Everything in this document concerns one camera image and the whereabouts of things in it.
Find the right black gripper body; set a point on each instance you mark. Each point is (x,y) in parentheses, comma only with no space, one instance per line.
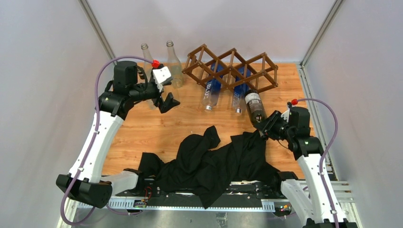
(279,129)

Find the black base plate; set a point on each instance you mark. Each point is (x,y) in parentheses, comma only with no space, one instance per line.
(254,195)

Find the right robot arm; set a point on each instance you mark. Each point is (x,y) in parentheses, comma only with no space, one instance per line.
(320,208)

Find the blue labelled clear bottle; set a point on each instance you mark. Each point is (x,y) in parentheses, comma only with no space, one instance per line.
(211,94)

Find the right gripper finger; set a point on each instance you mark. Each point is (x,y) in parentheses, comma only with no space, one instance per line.
(264,135)
(271,123)

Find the black cloth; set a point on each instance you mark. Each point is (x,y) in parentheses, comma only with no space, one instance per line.
(201,163)

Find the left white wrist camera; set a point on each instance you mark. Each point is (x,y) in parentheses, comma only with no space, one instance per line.
(162,76)

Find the dark green wine bottle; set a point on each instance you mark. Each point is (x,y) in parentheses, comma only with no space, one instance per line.
(254,107)

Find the small clear black-capped bottle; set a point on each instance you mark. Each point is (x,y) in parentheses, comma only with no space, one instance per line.
(151,104)

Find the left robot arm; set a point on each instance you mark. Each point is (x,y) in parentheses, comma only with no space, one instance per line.
(130,85)

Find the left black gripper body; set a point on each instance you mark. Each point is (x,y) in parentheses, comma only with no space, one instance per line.
(154,93)

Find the brown wooden wine rack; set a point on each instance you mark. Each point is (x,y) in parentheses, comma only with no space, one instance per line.
(231,69)

